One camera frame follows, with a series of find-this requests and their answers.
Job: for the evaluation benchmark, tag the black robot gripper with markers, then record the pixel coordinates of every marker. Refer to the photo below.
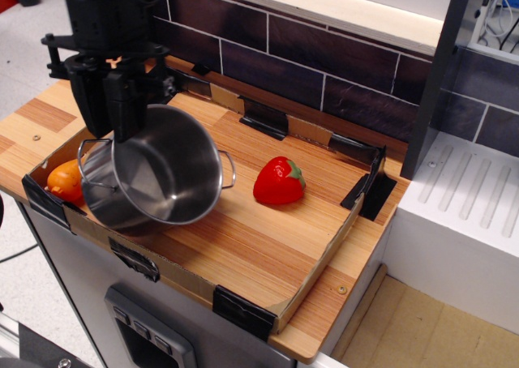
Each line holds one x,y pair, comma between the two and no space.
102,29

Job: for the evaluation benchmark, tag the stainless steel pot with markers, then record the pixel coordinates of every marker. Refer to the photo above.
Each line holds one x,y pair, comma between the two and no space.
168,174

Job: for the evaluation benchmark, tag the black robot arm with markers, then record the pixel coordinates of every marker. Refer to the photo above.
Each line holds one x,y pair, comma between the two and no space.
112,64

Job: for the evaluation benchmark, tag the cardboard fence with black tape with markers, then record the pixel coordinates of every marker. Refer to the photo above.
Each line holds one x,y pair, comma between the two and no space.
301,261

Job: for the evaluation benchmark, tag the orange plastic toy fruit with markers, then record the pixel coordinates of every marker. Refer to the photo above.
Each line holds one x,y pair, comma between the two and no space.
65,182

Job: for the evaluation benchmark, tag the red plastic strawberry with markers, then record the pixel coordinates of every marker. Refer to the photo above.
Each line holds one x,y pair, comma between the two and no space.
280,181

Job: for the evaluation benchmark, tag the grey toy oven control panel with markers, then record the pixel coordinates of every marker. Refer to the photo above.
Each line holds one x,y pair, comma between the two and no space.
149,342

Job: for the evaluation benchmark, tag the white toy sink drainboard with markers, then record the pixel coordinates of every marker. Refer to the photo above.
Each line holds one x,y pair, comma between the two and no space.
470,189

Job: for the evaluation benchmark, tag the dark grey shelf post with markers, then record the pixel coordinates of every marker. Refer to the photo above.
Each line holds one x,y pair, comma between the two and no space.
423,133

